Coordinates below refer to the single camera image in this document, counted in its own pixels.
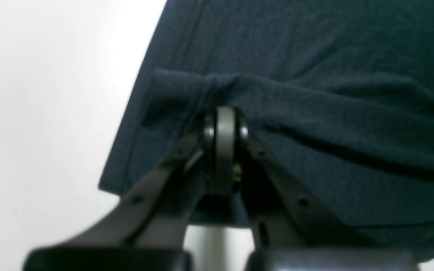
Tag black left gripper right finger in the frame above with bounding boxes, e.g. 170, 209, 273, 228
236, 113, 419, 271

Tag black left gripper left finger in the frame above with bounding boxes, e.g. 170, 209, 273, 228
23, 107, 236, 271

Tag dark navy long-sleeve shirt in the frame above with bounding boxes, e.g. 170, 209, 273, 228
99, 0, 434, 261

